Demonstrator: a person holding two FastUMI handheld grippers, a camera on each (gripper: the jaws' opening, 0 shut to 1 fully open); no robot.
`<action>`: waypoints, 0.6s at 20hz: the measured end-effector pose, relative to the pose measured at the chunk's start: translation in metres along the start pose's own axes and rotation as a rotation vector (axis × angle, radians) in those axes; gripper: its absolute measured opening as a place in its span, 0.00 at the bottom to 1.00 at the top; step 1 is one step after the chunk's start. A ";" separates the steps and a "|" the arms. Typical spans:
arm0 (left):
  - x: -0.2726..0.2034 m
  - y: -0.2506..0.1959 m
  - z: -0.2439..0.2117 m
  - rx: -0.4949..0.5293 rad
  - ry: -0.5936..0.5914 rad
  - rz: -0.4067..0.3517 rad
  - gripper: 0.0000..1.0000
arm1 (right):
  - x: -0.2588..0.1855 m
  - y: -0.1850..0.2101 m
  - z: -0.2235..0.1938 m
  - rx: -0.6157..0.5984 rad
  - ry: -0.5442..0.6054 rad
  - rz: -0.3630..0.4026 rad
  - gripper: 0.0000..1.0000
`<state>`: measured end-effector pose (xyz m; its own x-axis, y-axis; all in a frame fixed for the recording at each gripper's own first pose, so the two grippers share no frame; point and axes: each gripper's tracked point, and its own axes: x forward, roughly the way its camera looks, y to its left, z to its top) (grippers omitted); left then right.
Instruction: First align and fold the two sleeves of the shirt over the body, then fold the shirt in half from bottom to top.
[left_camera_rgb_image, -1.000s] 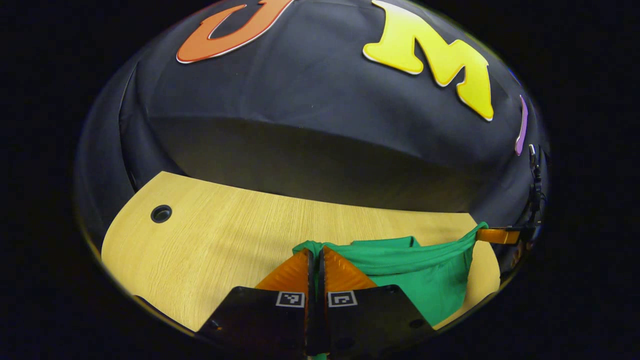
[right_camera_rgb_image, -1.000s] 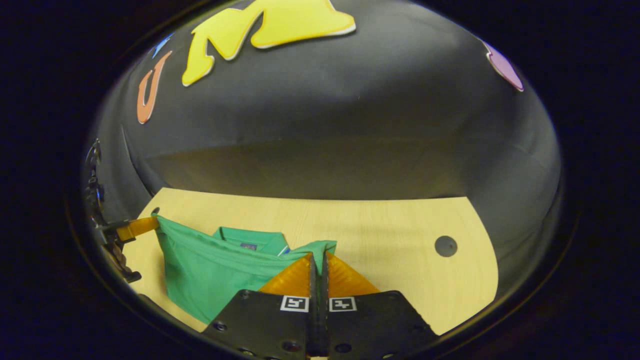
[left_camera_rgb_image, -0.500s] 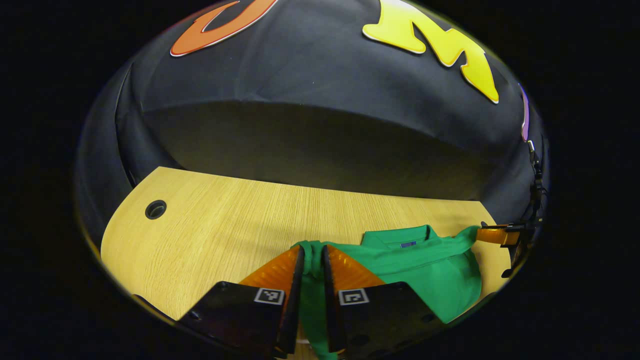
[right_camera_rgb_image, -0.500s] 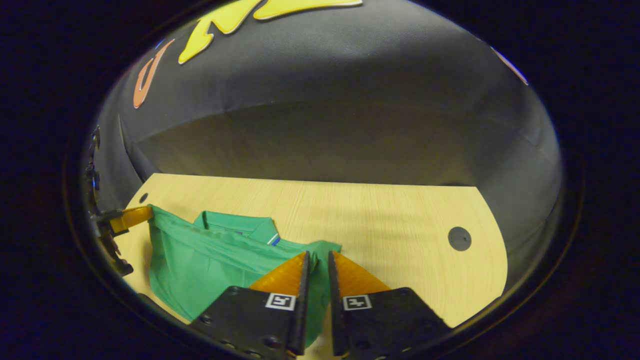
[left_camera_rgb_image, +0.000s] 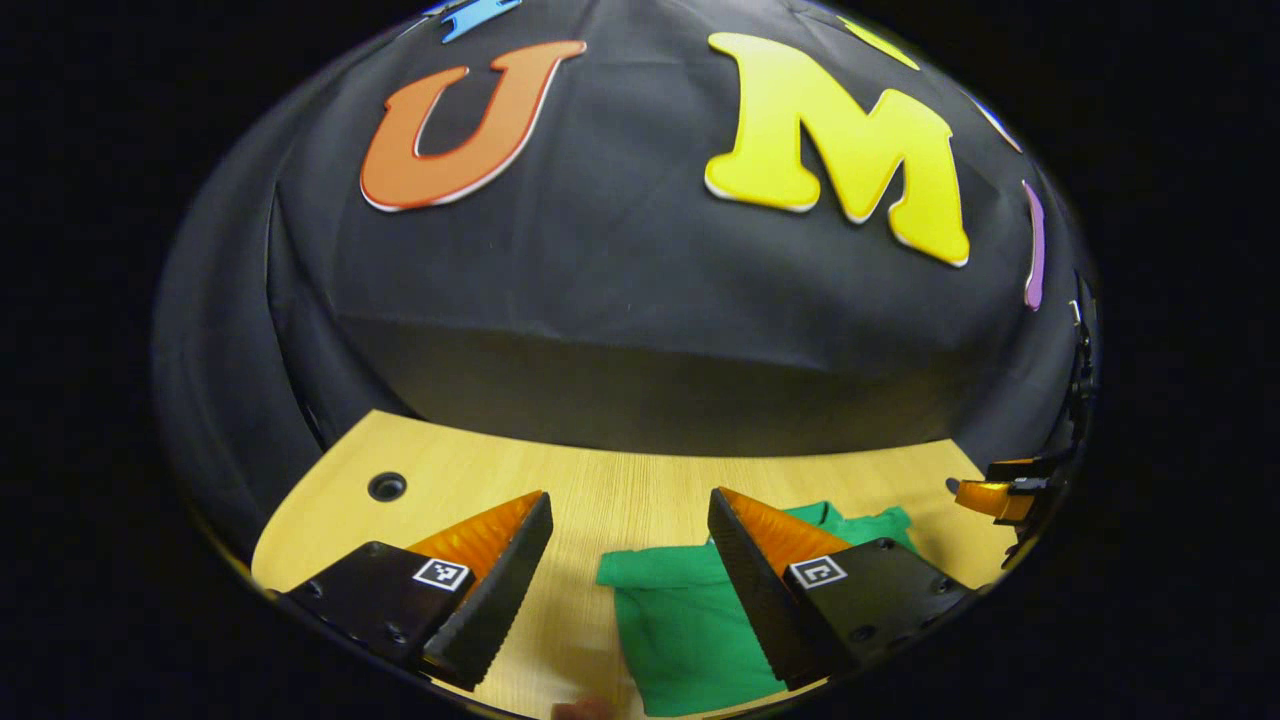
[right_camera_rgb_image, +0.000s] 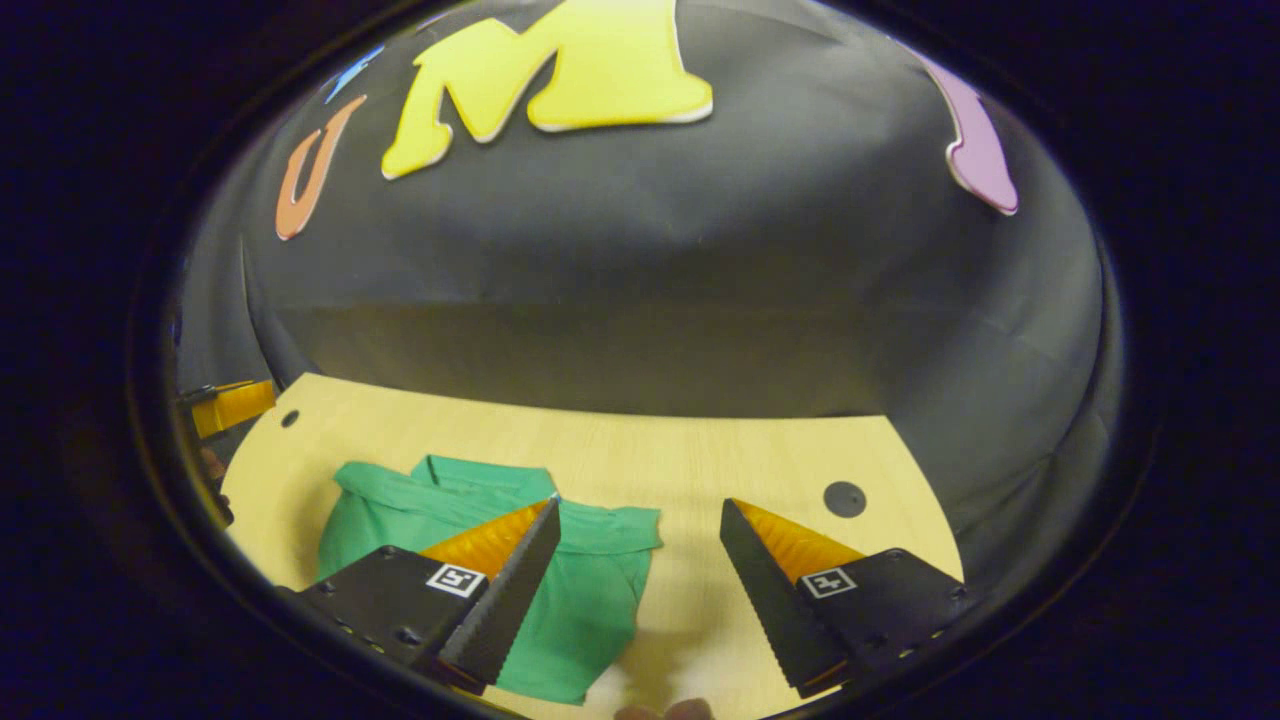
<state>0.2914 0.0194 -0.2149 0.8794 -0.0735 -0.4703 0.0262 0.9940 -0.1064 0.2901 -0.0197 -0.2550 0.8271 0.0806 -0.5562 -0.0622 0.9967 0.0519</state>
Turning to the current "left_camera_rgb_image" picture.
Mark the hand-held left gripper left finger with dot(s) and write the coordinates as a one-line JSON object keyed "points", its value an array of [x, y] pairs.
{"points": [[500, 600]]}

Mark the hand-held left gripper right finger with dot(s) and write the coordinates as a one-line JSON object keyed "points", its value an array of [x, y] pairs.
{"points": [[760, 600]]}

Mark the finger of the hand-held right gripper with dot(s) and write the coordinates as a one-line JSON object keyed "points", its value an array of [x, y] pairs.
{"points": [[985, 497], [1020, 467]]}

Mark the green T-shirt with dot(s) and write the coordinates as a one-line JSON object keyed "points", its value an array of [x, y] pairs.
{"points": [[680, 630]]}

